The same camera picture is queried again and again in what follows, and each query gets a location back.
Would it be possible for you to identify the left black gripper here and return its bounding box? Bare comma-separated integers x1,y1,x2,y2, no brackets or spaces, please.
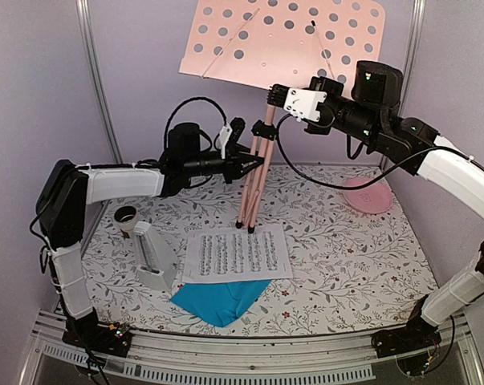
185,144,266,184

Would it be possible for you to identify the pink music stand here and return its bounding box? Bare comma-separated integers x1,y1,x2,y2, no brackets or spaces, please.
178,0,388,234

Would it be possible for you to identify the sheet music paper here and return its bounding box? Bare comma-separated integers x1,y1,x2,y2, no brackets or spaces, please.
182,225,294,284

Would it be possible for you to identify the white metronome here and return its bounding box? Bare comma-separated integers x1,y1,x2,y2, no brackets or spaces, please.
132,221,178,291

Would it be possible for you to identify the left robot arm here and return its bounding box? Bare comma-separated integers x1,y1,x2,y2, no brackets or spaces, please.
33,118,264,348

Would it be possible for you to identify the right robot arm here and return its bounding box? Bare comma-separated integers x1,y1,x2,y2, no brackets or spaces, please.
267,60,484,355

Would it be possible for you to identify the paper coffee cup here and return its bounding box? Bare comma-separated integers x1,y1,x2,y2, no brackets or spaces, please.
113,205,139,239

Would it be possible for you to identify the pink plate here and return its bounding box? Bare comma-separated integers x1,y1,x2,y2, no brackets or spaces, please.
342,181,393,214

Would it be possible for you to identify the blue cloth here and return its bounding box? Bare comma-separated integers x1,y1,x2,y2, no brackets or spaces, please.
170,280,271,327

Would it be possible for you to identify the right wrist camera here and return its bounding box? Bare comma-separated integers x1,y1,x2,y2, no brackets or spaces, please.
283,88,327,123

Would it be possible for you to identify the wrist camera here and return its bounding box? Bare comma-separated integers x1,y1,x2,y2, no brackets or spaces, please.
218,117,246,160
283,88,327,123

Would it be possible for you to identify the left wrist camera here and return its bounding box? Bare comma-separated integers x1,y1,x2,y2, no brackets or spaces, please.
218,117,246,160

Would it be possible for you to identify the left camera cable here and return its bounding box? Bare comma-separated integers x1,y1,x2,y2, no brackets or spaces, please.
163,95,229,161

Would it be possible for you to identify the right aluminium post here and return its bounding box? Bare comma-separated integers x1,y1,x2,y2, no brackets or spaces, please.
380,0,425,169

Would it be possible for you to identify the aluminium post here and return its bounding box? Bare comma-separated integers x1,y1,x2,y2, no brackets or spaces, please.
75,0,123,164
380,0,425,169

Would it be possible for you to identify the left aluminium post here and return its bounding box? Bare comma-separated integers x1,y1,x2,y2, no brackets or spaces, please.
75,0,123,164

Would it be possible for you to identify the front aluminium rail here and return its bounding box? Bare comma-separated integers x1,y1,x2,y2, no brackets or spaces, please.
19,311,484,384

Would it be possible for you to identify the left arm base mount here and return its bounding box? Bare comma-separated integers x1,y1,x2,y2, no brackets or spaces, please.
62,320,132,358

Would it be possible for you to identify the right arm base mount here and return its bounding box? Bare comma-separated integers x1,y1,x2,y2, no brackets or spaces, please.
371,326,441,377

